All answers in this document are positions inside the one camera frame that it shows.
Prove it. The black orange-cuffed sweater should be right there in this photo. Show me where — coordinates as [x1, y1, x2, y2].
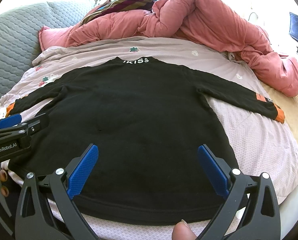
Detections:
[8, 57, 284, 225]

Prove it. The right hand thumb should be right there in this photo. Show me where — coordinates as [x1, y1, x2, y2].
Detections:
[172, 219, 197, 240]

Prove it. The striped multicolour blanket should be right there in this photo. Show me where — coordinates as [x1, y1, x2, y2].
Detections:
[80, 0, 157, 25]

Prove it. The pink padded quilt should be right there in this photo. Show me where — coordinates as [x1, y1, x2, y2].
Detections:
[38, 0, 298, 97]

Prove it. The yellow blanket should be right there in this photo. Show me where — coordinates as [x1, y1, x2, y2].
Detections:
[260, 81, 298, 144]

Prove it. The grey quilted headboard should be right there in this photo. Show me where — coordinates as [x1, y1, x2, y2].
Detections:
[0, 2, 92, 98]

